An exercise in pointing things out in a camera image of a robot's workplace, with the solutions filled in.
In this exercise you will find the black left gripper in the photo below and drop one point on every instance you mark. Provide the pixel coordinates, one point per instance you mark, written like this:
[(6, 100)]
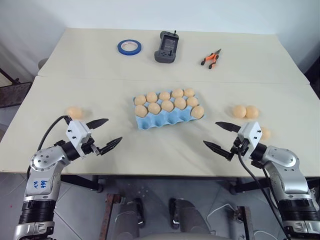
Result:
[(89, 148)]

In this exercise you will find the grey handheld remote controller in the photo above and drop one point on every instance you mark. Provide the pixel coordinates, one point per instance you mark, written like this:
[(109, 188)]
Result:
[(166, 47)]

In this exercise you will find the beige egg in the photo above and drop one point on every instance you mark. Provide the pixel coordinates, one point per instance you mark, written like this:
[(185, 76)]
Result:
[(165, 96), (75, 112), (141, 111), (266, 134), (152, 97), (192, 101), (177, 93), (154, 108), (197, 112), (239, 111), (180, 102), (167, 105), (140, 100), (252, 112), (189, 92)]

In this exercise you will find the grey round stool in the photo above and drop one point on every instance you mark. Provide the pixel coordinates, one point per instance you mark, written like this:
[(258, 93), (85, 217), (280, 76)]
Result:
[(42, 63)]

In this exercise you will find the blue egg tray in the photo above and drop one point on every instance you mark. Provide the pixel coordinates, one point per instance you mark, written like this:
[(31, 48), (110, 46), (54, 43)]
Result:
[(160, 120)]

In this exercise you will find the dark speckled box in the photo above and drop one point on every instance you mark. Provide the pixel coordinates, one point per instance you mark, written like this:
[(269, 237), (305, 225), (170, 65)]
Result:
[(13, 95)]

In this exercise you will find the dark rounded shape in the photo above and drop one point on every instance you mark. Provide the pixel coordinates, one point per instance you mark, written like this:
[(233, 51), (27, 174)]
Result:
[(173, 212)]

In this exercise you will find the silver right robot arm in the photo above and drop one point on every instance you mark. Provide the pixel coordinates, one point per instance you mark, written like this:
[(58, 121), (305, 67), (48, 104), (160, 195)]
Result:
[(287, 172)]

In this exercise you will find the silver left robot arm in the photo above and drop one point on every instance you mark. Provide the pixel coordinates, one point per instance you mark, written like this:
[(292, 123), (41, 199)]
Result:
[(42, 172)]

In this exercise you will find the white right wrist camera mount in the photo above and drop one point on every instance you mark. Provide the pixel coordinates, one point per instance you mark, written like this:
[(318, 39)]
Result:
[(251, 136)]

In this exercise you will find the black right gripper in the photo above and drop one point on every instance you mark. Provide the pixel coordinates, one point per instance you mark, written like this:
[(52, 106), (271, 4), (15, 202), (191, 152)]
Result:
[(240, 147)]

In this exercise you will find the blue tape roll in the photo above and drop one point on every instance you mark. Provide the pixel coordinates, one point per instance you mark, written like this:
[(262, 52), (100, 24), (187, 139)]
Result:
[(120, 47)]

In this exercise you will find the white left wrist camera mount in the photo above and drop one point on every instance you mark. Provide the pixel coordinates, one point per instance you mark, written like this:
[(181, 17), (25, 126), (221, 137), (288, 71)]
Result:
[(77, 132)]

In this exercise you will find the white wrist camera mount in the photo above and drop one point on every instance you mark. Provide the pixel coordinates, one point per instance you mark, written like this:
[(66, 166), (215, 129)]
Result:
[(251, 136), (77, 132)]

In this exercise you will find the grey rounded shape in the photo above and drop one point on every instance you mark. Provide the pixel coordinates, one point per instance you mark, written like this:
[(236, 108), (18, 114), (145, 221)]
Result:
[(126, 222), (191, 216)]

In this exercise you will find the rusty metal bar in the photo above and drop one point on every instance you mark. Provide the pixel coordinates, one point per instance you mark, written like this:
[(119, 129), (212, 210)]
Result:
[(111, 215), (246, 222)]

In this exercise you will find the black table frame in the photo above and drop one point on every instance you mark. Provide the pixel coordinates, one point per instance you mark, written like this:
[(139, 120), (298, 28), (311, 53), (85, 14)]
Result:
[(80, 179)]

